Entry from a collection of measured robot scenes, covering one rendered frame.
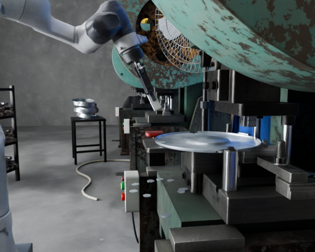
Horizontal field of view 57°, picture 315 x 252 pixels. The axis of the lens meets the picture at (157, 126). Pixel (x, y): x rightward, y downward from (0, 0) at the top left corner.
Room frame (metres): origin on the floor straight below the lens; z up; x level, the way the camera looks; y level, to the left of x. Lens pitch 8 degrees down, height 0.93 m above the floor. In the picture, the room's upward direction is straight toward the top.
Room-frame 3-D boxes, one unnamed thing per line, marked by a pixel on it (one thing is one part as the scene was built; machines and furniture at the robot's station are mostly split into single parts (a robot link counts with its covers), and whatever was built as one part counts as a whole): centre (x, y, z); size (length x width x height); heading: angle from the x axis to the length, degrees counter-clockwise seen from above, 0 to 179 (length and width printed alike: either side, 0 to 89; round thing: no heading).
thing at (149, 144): (0.79, -0.09, 0.72); 0.25 x 0.14 x 0.14; 98
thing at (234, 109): (0.82, -0.27, 0.86); 0.20 x 0.16 x 0.05; 8
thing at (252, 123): (0.81, -0.25, 0.84); 0.05 x 0.03 x 0.04; 8
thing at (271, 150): (0.81, -0.26, 0.76); 0.15 x 0.09 x 0.05; 8
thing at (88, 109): (3.71, 0.90, 0.40); 0.45 x 0.40 x 0.79; 20
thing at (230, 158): (0.62, -0.16, 0.75); 0.03 x 0.03 x 0.10; 8
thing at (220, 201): (0.81, -0.26, 0.68); 0.45 x 0.30 x 0.06; 8
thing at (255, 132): (0.90, -0.31, 0.81); 0.02 x 0.02 x 0.14
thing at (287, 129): (0.74, -0.33, 0.81); 0.02 x 0.02 x 0.14
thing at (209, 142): (0.80, -0.14, 0.78); 0.29 x 0.29 x 0.01
